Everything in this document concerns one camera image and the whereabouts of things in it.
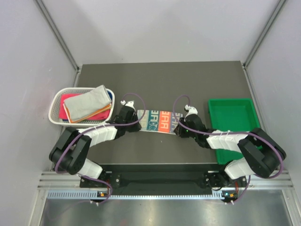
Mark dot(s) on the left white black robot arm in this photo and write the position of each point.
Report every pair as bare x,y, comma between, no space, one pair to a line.
73,145

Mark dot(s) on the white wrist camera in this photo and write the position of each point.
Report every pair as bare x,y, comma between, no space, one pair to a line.
190,110
127,103

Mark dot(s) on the blue folded towel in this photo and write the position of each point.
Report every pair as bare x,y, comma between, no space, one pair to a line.
109,93

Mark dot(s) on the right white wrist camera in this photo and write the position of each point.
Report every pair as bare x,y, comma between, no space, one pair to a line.
190,110

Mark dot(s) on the orange white patterned towel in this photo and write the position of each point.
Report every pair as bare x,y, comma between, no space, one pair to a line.
103,109

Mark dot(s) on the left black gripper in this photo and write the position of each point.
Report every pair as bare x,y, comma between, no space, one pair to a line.
136,128

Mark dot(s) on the white letter print towel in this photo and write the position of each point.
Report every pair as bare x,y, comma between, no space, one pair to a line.
159,121

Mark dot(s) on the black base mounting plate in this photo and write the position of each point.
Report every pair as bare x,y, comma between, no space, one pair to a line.
200,179

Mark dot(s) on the green plastic tray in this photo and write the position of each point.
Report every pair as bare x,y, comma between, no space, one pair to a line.
234,114

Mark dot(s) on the white perforated basket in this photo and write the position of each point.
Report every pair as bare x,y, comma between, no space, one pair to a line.
55,106

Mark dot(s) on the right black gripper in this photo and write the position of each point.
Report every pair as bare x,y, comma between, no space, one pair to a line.
179,132

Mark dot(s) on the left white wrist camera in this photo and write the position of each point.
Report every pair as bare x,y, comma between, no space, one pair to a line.
127,103

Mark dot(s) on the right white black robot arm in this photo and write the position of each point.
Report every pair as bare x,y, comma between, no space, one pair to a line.
262,156

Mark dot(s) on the white slotted cable duct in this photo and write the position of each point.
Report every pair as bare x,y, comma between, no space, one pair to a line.
97,195

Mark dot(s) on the white waffle towel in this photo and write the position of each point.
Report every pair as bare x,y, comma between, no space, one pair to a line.
83,105

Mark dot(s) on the pink microfiber towel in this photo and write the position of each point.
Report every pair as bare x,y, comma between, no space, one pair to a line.
62,114

